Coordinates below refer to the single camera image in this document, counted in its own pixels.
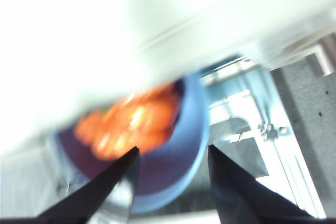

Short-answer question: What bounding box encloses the blue ribbed bowl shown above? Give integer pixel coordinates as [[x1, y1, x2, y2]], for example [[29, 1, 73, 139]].
[[52, 73, 211, 216]]

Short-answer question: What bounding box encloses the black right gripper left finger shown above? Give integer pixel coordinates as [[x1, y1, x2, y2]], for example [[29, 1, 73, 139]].
[[0, 146, 141, 224]]

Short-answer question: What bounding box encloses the cream Toshiba toaster oven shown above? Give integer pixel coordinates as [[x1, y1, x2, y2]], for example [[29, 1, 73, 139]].
[[0, 0, 336, 217]]

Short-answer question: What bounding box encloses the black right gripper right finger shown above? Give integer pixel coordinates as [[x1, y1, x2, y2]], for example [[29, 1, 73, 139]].
[[208, 144, 336, 224]]

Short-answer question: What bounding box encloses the orange pumpkin with green stem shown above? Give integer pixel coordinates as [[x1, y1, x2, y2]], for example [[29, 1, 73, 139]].
[[73, 83, 178, 161]]

